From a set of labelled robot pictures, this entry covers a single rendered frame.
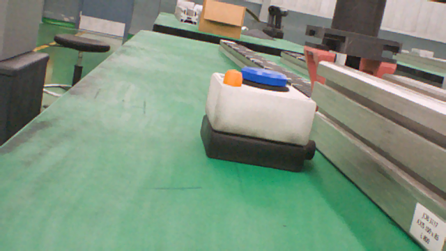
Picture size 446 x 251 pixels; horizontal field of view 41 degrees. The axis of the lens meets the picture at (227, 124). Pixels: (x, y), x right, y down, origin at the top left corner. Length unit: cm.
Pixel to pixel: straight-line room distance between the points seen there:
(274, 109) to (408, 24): 1206
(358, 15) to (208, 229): 42
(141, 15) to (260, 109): 1118
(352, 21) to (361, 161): 25
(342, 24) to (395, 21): 1171
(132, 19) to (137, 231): 1136
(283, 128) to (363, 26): 25
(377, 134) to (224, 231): 18
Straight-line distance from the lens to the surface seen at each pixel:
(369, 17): 70
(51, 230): 29
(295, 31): 1186
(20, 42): 87
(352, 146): 50
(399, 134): 43
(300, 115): 48
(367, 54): 70
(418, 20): 1258
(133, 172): 40
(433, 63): 448
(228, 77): 46
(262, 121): 47
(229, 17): 279
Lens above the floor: 90
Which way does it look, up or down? 11 degrees down
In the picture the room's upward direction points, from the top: 12 degrees clockwise
